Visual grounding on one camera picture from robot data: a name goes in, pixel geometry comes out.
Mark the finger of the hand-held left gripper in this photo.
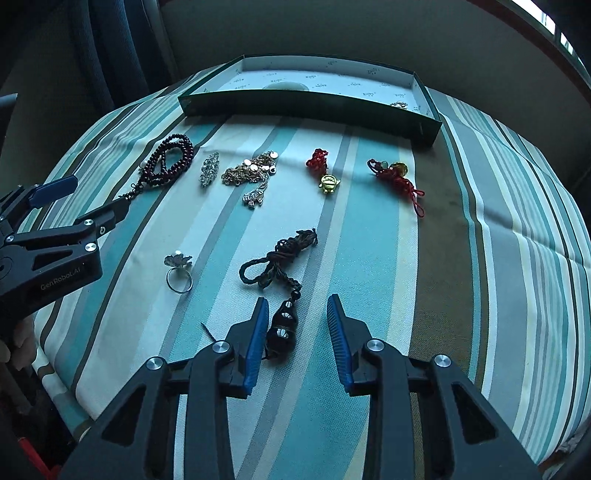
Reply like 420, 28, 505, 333
0, 174, 79, 232
4, 203, 134, 260

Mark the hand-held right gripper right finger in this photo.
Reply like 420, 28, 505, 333
326, 294, 543, 480

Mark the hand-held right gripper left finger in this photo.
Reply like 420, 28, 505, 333
60, 296, 271, 480

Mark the brown cord black gourd pendant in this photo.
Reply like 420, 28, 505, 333
238, 227, 319, 363

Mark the silver flower ring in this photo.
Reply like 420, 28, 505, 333
164, 250, 195, 294

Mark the dark red bead necklace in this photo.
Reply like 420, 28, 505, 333
119, 133, 195, 201

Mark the silver rhinestone brooch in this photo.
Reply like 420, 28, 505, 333
198, 151, 221, 188

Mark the gold chain necklace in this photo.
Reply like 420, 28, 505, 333
221, 150, 280, 186

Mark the red cord gold pig charm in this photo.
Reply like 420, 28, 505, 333
305, 148, 342, 195

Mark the white shallow box tray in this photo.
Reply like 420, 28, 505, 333
178, 54, 444, 149

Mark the person's left hand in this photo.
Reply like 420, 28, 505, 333
7, 318, 38, 372

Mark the striped teal cloth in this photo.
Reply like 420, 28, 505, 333
9, 60, 587, 467

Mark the silver rhinestone pendant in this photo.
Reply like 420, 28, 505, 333
242, 181, 269, 209

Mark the dark blue curtain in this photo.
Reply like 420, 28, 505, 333
88, 0, 176, 107

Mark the red stick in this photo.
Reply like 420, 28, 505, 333
18, 436, 52, 480

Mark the window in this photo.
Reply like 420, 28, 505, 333
508, 0, 578, 56

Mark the red cord with bead charms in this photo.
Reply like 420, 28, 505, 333
367, 158, 426, 219

